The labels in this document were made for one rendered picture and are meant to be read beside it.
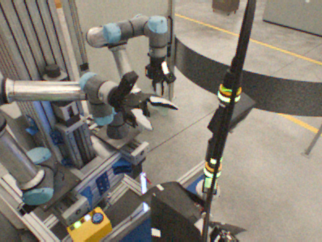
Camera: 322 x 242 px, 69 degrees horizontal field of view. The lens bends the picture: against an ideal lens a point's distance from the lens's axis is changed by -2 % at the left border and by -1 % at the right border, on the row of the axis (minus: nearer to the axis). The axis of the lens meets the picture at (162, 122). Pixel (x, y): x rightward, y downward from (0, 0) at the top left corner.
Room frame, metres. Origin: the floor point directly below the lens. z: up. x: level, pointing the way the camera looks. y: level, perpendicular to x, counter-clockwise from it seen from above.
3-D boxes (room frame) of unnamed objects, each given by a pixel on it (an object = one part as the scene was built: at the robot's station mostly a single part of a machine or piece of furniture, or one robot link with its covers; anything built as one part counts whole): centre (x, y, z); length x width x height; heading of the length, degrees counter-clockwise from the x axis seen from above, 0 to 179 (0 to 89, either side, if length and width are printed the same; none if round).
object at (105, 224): (0.48, 0.32, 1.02); 0.16 x 0.10 x 0.11; 131
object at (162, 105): (0.57, 0.00, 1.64); 0.09 x 0.03 x 0.06; 78
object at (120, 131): (1.12, 0.28, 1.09); 0.15 x 0.15 x 0.10
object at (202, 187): (0.40, -0.13, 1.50); 0.09 x 0.07 x 0.10; 166
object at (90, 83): (0.70, 0.23, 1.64); 0.11 x 0.08 x 0.09; 51
